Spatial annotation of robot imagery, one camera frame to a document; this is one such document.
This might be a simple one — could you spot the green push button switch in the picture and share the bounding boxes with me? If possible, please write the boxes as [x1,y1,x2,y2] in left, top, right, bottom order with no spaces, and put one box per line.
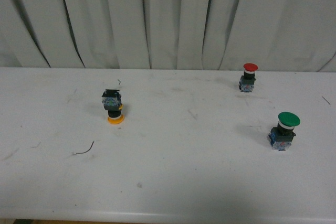
[268,112,301,151]

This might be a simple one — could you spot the curved wire scrap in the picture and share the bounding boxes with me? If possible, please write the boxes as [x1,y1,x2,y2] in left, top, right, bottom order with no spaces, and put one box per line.
[72,141,95,156]

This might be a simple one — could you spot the yellow push button switch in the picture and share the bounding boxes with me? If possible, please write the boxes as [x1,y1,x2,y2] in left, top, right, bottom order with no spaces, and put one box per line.
[102,89,124,124]

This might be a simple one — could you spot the red push button switch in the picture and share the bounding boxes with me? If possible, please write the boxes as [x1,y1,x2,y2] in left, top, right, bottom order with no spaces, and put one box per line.
[239,63,258,92]

